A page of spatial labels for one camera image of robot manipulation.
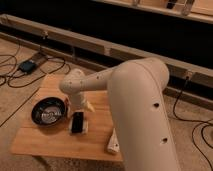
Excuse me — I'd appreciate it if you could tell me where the black cable on floor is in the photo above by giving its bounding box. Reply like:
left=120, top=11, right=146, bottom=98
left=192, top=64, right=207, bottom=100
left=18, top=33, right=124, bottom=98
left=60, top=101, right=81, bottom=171
left=0, top=43, right=72, bottom=129
left=172, top=75, right=213, bottom=162

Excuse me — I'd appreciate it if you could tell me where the small white bottle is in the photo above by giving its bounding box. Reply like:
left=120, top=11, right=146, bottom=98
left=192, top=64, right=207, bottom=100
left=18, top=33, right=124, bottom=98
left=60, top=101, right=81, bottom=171
left=107, top=131, right=120, bottom=154

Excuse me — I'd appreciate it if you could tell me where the black ceramic bowl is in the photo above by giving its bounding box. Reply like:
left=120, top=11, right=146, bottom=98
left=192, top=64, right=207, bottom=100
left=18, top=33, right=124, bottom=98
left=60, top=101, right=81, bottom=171
left=31, top=97, right=67, bottom=126

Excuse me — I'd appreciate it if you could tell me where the black cable on right floor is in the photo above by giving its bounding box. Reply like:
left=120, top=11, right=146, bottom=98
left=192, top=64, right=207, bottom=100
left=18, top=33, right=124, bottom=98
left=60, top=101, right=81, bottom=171
left=172, top=75, right=213, bottom=162

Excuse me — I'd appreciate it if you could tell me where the wooden bed frame rail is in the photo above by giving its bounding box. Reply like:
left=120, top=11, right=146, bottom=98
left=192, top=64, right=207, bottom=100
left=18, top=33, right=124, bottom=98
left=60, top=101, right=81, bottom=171
left=0, top=13, right=213, bottom=111

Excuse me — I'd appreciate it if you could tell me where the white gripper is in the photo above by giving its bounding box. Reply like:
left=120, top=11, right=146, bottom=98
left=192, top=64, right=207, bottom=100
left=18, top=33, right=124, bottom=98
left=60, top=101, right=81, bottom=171
left=68, top=92, right=89, bottom=111

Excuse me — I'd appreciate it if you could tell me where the black power adapter box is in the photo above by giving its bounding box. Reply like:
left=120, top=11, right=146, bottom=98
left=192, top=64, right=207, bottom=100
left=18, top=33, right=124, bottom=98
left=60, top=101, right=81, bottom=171
left=18, top=60, right=36, bottom=74

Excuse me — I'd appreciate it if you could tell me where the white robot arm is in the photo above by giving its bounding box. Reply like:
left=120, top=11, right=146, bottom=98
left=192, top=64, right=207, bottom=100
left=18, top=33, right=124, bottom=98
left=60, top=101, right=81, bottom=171
left=59, top=58, right=181, bottom=171

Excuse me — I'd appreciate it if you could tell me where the black cable on left floor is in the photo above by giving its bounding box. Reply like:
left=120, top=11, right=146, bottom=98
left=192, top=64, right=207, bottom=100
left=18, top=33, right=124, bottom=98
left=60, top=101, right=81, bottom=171
left=0, top=43, right=72, bottom=129

